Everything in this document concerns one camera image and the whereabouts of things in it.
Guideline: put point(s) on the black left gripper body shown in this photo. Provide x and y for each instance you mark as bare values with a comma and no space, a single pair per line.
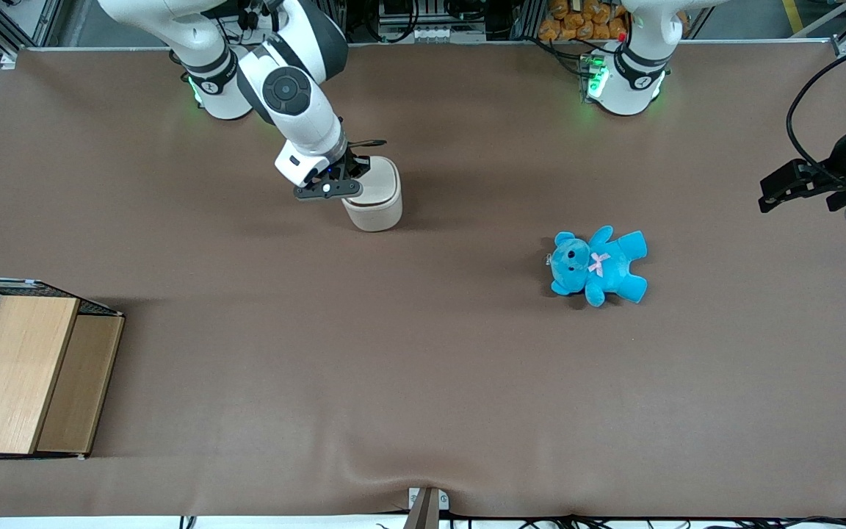
831,178

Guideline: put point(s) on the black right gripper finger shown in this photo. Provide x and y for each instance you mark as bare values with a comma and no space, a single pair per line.
361,163
357,177

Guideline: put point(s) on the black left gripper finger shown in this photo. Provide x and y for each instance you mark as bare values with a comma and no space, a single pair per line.
786,178
769,204

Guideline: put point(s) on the beige trash can lid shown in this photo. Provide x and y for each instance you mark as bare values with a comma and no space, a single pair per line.
384,176

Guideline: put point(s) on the beige trash can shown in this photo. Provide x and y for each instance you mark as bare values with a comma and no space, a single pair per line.
375,214

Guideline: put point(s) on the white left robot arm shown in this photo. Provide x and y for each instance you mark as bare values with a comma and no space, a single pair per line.
636,73

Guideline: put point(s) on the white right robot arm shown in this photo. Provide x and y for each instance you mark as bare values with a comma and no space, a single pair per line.
287,92

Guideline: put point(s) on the white terminal block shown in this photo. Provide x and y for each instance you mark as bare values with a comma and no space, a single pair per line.
434,34

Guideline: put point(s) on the blue teddy bear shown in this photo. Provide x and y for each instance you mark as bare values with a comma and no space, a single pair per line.
614,264

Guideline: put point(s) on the brown table mat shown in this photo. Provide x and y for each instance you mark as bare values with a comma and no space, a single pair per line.
423,382

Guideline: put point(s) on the orange plush toys pile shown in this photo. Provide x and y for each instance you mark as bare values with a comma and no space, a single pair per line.
577,20

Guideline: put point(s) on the wooden box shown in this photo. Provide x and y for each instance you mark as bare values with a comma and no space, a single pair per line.
15,367

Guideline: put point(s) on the metal table bracket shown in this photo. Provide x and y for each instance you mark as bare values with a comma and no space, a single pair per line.
427,508

